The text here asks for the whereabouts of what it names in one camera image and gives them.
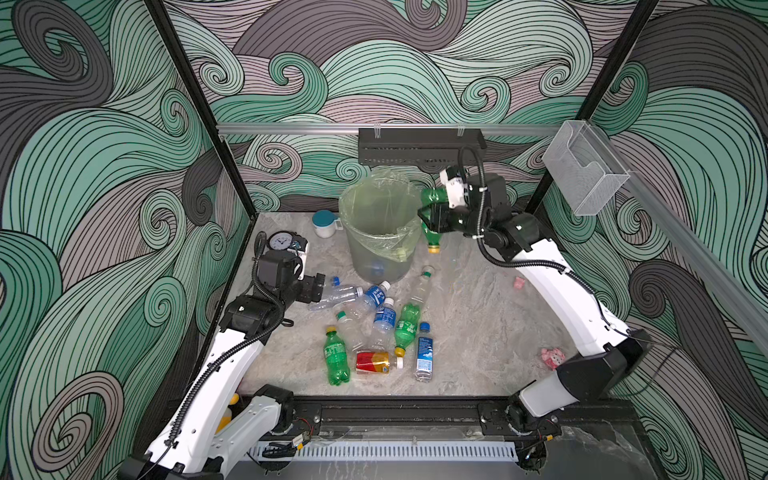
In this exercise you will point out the pink plush toy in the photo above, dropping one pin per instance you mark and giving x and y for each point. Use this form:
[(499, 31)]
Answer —
[(552, 358)]

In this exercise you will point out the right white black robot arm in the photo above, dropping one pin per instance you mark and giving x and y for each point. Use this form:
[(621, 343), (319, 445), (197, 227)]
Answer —
[(608, 350)]

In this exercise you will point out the Pocari Sweat bottle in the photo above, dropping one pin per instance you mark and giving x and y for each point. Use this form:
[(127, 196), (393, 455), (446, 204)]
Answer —
[(382, 332)]

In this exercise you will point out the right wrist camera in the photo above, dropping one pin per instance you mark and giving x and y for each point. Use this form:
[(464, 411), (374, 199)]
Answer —
[(455, 186)]

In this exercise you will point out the clear bottle green cap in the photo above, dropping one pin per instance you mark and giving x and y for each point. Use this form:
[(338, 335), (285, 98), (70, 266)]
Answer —
[(422, 287)]

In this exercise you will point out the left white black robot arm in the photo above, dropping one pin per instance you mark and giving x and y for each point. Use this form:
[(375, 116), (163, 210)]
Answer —
[(211, 431)]

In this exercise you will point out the clear acrylic wall holder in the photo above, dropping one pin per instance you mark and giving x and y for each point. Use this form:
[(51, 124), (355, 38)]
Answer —
[(585, 166)]

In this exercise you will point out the yellow plush toy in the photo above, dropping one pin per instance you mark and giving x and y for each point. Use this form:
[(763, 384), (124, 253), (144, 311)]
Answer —
[(228, 413)]

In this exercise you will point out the clear bottle green band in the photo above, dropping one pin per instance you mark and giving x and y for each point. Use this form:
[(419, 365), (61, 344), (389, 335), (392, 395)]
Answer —
[(350, 331)]

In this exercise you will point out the white slotted cable duct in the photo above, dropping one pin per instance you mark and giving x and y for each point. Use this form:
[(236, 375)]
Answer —
[(435, 451)]

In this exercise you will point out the blue label bottle white cap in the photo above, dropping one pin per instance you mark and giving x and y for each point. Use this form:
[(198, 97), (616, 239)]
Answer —
[(369, 301)]

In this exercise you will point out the red yellow label bottle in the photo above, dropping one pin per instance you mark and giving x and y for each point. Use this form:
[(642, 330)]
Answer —
[(377, 362)]

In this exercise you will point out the green Sprite bottle yellow cap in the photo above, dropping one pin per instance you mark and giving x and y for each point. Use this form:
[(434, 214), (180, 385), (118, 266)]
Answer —
[(336, 359)]

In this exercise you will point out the blue label water bottle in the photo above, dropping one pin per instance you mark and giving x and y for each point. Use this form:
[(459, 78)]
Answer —
[(425, 353)]

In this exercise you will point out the black wall shelf tray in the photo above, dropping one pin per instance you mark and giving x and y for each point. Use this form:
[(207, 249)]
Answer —
[(421, 147)]

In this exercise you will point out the teal lid white jar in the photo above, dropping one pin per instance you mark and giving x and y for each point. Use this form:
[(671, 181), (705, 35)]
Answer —
[(326, 223)]

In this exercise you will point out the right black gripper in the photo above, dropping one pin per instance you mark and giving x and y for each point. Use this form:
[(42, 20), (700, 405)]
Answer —
[(442, 212)]

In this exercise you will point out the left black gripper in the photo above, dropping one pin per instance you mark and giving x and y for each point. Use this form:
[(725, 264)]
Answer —
[(311, 288)]

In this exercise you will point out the mesh bin with green bag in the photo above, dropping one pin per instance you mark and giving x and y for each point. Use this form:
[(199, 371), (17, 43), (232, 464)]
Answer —
[(379, 215)]

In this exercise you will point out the clear bottle white cap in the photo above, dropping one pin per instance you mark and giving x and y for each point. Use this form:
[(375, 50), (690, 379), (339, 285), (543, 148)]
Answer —
[(336, 295)]

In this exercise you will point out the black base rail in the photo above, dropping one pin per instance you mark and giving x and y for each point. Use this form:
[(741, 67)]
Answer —
[(333, 416)]

